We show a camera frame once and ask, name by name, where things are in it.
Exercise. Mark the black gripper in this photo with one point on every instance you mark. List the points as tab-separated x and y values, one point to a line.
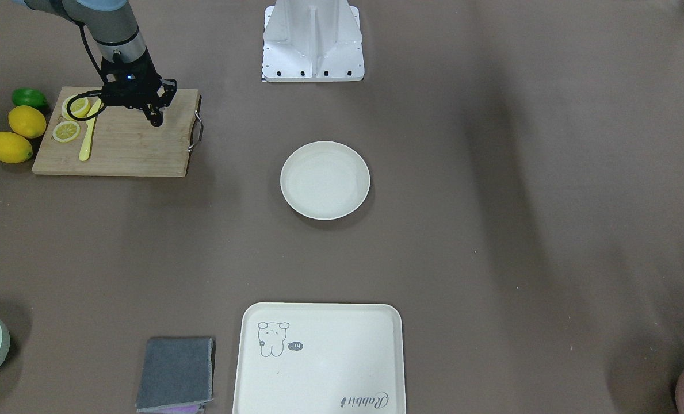
148	79

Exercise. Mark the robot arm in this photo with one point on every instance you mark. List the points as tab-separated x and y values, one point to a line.
116	48

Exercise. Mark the cream rectangular tray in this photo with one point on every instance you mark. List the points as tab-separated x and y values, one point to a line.
320	358

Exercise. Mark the bamboo cutting board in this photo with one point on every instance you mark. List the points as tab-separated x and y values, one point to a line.
124	143

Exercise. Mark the lemon slice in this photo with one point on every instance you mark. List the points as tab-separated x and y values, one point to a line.
75	107
66	131

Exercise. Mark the yellow plastic knife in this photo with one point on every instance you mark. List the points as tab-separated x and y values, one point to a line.
85	152

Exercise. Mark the whole yellow lemon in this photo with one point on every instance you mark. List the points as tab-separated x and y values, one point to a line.
27	121
14	148

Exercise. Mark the green lime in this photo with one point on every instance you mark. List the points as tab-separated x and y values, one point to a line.
26	96

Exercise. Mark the round cream plate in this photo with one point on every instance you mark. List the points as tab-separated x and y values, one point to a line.
325	180

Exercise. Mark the grey folded cloth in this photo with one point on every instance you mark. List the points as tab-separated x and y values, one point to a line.
177	375

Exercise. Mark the steel board handle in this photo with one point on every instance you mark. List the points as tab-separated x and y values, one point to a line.
197	132

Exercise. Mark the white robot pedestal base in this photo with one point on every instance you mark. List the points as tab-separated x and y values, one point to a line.
312	41

